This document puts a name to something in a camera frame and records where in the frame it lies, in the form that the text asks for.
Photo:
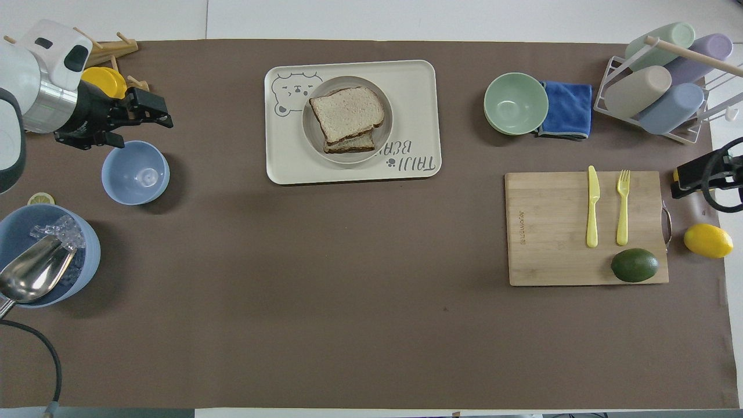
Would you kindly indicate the green lime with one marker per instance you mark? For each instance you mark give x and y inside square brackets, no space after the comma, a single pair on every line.
[634,265]

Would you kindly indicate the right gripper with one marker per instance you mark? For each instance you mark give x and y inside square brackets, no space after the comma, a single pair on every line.
[734,171]

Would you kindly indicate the grey round plate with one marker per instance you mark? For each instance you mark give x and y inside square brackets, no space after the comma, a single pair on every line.
[313,136]

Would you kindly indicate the cream tray with bear print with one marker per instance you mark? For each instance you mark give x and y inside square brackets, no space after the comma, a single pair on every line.
[415,116]

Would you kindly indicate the green plastic bowl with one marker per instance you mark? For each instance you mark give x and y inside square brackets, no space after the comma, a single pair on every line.
[515,103]

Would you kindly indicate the large bread slice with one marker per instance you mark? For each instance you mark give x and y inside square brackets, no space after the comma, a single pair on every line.
[347,113]

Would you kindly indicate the blue plastic cup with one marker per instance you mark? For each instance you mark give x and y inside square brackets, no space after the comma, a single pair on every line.
[673,110]

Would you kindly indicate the bamboo cutting board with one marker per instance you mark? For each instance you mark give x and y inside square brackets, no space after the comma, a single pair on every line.
[551,232]

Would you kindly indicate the yellow plastic knife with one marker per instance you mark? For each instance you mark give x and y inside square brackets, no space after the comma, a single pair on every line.
[592,209]

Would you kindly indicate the small bread slice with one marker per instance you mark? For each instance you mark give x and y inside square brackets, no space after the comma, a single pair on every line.
[354,145]

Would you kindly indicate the blue cloth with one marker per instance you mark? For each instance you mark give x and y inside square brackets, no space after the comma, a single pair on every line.
[569,107]

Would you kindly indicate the green plastic cup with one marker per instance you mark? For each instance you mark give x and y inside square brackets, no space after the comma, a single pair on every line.
[667,40]

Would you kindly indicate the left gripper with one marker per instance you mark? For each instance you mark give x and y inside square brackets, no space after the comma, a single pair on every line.
[96,116]

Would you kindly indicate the yellow lemon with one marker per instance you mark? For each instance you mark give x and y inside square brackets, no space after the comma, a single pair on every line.
[708,241]

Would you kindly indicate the yellow plastic plate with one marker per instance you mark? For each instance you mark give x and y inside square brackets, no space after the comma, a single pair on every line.
[104,80]

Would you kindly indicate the wooden peg rack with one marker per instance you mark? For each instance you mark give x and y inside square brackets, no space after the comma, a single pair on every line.
[113,52]

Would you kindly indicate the blue ice bucket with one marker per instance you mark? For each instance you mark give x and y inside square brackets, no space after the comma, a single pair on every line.
[87,255]

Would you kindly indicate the purple plastic cup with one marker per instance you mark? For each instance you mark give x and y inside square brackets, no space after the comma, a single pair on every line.
[705,52]

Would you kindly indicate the lemon slice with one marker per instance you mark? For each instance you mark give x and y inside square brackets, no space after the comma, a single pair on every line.
[40,199]

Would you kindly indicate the blue plastic bowl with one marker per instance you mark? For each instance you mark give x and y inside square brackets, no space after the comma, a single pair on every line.
[135,173]

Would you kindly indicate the yellow plastic fork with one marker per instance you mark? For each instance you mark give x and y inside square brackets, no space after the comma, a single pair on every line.
[623,215]

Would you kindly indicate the wooden dowel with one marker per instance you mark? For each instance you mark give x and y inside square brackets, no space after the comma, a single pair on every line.
[691,53]

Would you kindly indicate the beige plastic cup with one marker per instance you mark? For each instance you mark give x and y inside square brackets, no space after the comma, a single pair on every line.
[635,93]

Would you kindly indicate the metal scoop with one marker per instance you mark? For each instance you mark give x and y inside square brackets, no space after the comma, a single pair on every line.
[32,273]

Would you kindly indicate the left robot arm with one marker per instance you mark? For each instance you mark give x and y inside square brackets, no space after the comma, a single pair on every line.
[23,69]

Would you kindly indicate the clear ice cubes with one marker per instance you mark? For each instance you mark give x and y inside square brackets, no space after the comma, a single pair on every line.
[67,229]

